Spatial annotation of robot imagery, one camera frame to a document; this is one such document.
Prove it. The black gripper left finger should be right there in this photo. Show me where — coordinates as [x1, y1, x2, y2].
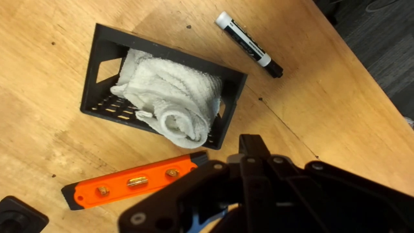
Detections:
[117, 134, 256, 233]

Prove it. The white towel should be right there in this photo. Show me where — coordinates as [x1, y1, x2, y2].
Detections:
[108, 47, 225, 151]

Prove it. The orange torpedo level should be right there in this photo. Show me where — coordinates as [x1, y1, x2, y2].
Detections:
[59, 149, 210, 213]

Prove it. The black pole stand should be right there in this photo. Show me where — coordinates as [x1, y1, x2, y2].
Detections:
[0, 195, 50, 233]

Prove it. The black Expo marker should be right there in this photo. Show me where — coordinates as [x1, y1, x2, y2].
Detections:
[213, 11, 284, 81]

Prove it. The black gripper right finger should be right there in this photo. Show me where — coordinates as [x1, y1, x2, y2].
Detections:
[253, 134, 414, 233]

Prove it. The black perforated holder box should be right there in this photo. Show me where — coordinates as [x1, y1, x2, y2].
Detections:
[78, 23, 248, 152]

